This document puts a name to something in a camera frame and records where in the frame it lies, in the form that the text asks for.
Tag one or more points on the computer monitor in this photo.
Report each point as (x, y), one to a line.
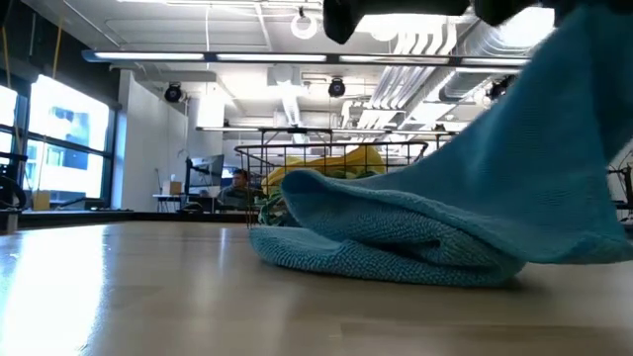
(207, 170)

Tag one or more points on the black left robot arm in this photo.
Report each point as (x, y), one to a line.
(341, 20)

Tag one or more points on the black ceiling camera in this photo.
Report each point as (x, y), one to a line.
(337, 88)
(173, 93)

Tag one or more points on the long ceiling light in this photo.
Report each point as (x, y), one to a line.
(148, 56)

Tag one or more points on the yellow microfiber towel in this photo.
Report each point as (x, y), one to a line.
(356, 160)

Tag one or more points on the person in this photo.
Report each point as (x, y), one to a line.
(237, 190)

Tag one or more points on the black equipment stand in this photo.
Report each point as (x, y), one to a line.
(627, 193)

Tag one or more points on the black overhead camera rig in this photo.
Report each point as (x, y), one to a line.
(497, 90)

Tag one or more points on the black aluminium table frame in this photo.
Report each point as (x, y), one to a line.
(99, 216)

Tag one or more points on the blue microfiber towel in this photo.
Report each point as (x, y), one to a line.
(494, 198)

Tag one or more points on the beige tissue box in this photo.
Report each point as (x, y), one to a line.
(173, 188)

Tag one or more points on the mint green microfiber towel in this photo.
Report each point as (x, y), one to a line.
(272, 211)

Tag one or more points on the ceiling light rail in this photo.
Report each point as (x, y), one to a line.
(420, 60)

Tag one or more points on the silver ventilation duct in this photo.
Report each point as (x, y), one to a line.
(470, 54)

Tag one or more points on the yellow box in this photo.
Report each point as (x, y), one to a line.
(41, 202)

